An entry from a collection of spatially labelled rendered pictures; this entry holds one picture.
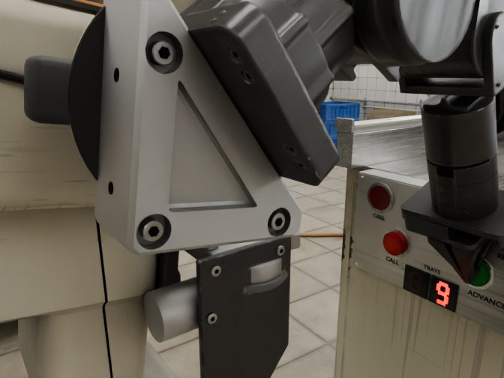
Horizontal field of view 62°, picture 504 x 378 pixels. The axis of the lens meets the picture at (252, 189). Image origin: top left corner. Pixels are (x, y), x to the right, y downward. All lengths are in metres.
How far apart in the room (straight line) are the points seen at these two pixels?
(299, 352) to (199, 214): 1.44
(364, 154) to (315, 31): 0.40
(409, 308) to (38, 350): 0.45
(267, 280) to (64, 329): 0.18
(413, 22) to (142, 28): 0.14
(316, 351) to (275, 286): 1.24
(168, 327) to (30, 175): 0.17
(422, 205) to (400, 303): 0.22
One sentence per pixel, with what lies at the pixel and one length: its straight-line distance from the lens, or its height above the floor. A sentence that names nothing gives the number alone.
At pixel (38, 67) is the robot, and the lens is 0.21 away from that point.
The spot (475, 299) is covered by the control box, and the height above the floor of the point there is 0.73.
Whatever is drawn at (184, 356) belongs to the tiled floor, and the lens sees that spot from 1.61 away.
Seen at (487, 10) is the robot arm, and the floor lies 1.01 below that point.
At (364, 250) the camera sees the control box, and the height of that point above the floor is 0.73.
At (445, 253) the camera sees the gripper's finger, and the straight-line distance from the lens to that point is 0.46.
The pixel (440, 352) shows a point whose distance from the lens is 0.63.
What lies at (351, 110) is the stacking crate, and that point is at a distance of 5.33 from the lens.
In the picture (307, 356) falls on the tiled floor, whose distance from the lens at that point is 1.60.
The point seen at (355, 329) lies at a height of 0.58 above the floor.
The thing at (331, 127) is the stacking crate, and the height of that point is 0.33.
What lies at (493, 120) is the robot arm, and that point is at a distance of 0.39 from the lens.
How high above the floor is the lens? 0.97
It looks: 16 degrees down
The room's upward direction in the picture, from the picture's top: straight up
